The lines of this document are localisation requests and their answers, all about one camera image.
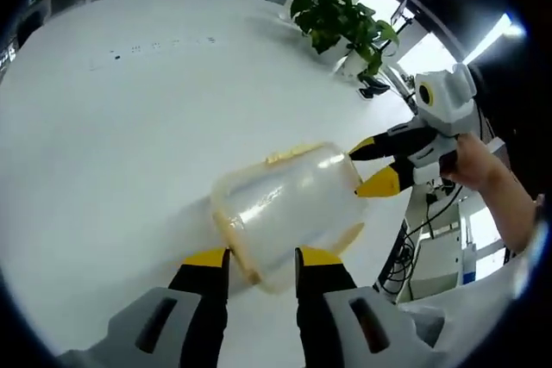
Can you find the white drawer cabinet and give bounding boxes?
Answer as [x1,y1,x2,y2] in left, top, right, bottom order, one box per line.
[407,202,465,303]

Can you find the clear container with yellow buckle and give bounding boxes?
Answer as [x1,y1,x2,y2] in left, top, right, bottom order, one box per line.
[210,140,368,296]

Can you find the person's right hand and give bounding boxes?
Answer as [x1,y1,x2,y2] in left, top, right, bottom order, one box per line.
[438,132,504,191]

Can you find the black cables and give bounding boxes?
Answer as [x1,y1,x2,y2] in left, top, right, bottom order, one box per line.
[375,178,465,298]

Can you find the white plant pot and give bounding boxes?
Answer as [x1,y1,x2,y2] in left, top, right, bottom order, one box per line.
[333,46,368,81]

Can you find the green potted plant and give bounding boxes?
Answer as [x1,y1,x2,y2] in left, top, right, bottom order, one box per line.
[289,0,401,77]

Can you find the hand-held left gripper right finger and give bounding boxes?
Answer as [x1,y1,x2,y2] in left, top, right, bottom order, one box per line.
[293,246,437,368]

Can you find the black object by plant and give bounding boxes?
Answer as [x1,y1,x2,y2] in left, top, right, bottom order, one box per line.
[357,73,392,101]

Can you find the small distant monitor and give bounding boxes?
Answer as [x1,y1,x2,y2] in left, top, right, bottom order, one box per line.
[389,0,417,29]

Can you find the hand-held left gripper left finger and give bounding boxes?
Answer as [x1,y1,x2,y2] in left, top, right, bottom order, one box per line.
[54,246,232,368]

